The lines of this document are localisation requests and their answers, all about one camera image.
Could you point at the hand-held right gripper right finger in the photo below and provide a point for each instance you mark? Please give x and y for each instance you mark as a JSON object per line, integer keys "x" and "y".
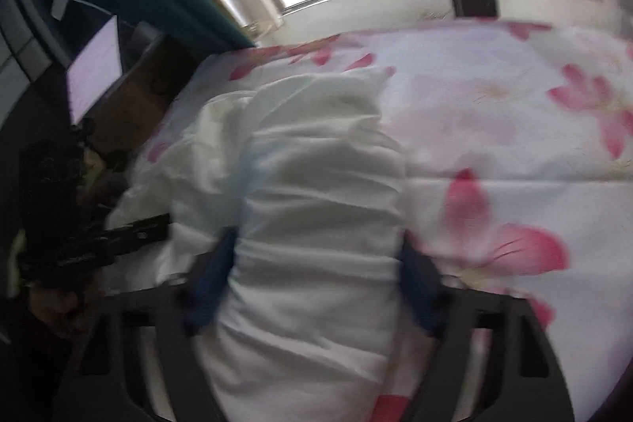
{"x": 420, "y": 293}

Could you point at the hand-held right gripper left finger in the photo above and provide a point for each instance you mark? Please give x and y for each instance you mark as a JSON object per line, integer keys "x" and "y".
{"x": 210, "y": 283}

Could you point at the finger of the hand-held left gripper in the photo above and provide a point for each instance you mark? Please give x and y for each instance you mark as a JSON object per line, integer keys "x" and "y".
{"x": 143, "y": 234}

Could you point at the white hooded jacket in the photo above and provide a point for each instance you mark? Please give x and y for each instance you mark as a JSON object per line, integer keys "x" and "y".
{"x": 316, "y": 204}

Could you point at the brown cardboard box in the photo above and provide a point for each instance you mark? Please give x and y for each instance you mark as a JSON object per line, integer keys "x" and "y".
{"x": 143, "y": 91}

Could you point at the laptop screen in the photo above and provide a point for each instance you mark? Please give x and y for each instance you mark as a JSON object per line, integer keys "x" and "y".
{"x": 94, "y": 71}

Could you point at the pink floral bed sheet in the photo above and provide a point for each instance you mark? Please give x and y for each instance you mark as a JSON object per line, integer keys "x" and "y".
{"x": 494, "y": 130}

